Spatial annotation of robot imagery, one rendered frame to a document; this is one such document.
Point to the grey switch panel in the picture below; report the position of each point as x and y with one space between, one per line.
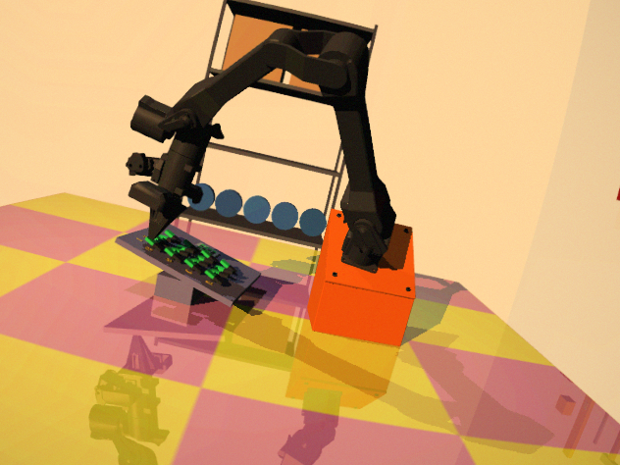
191 267

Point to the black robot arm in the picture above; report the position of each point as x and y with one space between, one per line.
341 71

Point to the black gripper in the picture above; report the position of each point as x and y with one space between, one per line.
164 198

